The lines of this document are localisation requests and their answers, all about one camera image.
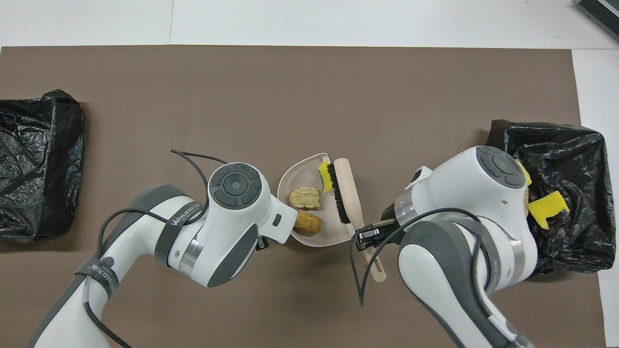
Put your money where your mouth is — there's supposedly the beige brush with black bristles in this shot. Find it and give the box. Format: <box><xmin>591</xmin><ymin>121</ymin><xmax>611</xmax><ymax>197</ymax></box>
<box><xmin>325</xmin><ymin>158</ymin><xmax>388</xmax><ymax>283</ymax></box>

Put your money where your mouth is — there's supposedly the brown oval sponge lump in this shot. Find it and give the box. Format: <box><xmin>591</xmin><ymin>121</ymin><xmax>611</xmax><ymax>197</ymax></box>
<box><xmin>294</xmin><ymin>211</ymin><xmax>322</xmax><ymax>236</ymax></box>

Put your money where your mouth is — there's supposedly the green and yellow sponge piece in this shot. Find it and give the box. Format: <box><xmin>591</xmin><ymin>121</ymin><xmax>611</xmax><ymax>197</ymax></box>
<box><xmin>515</xmin><ymin>159</ymin><xmax>532</xmax><ymax>187</ymax></box>

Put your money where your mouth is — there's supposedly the bin lined with black bag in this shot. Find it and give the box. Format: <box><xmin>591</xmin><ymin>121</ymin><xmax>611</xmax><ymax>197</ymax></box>
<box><xmin>485</xmin><ymin>119</ymin><xmax>617</xmax><ymax>275</ymax></box>
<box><xmin>0</xmin><ymin>89</ymin><xmax>86</xmax><ymax>242</ymax></box>

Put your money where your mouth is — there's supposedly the beige plastic dustpan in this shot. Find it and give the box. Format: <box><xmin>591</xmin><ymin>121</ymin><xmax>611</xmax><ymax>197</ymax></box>
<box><xmin>277</xmin><ymin>153</ymin><xmax>357</xmax><ymax>248</ymax></box>

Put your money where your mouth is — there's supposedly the large yellow sponge piece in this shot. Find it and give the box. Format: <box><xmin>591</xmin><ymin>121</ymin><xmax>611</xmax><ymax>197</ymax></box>
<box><xmin>527</xmin><ymin>190</ymin><xmax>570</xmax><ymax>231</ymax></box>

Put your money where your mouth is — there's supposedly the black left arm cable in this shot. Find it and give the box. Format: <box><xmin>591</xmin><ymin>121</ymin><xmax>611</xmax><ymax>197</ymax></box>
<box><xmin>80</xmin><ymin>149</ymin><xmax>229</xmax><ymax>348</ymax></box>

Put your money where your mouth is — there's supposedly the small yellow sponge piece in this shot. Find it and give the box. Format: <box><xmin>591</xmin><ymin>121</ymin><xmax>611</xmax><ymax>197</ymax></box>
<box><xmin>317</xmin><ymin>161</ymin><xmax>332</xmax><ymax>193</ymax></box>

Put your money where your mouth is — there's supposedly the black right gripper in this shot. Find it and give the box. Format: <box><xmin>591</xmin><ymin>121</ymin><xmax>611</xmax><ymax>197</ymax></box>
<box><xmin>355</xmin><ymin>217</ymin><xmax>402</xmax><ymax>252</ymax></box>

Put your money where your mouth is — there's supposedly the dark ribbed panel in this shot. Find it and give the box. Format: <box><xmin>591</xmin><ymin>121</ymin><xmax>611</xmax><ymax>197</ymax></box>
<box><xmin>575</xmin><ymin>0</ymin><xmax>619</xmax><ymax>42</ymax></box>

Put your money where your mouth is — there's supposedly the brown table mat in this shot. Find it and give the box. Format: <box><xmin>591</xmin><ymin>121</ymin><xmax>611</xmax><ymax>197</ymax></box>
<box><xmin>0</xmin><ymin>45</ymin><xmax>606</xmax><ymax>348</ymax></box>

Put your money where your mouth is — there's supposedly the cream sponge scrap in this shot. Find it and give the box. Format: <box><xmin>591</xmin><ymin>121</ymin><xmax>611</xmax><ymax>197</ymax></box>
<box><xmin>289</xmin><ymin>187</ymin><xmax>321</xmax><ymax>210</ymax></box>

